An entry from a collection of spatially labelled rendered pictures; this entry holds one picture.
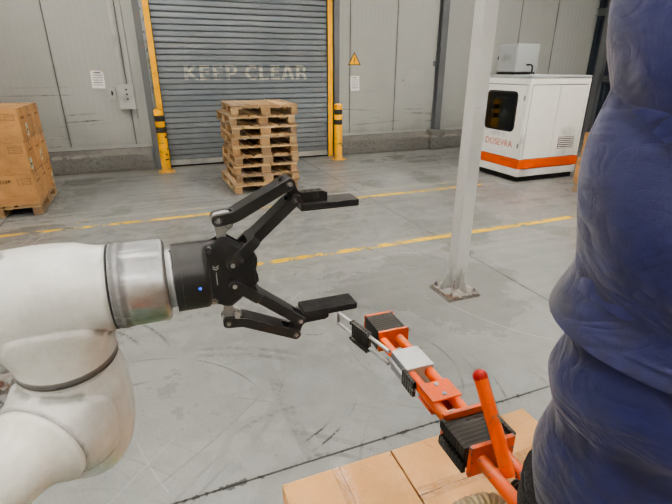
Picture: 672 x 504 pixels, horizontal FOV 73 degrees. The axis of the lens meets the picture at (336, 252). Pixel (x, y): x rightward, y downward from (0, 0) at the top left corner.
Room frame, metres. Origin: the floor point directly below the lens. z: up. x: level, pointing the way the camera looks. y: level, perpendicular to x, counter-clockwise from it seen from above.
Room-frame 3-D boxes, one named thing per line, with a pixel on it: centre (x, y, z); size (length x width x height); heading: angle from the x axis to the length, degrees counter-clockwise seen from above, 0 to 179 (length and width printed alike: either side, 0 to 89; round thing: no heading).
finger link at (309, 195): (0.50, 0.04, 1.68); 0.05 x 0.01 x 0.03; 110
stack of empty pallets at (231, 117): (7.58, 1.30, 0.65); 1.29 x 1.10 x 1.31; 22
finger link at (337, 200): (0.51, 0.01, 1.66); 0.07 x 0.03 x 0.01; 110
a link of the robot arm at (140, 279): (0.44, 0.20, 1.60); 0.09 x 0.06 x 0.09; 20
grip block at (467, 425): (0.57, -0.23, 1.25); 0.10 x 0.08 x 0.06; 110
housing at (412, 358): (0.77, -0.16, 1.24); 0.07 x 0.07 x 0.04; 20
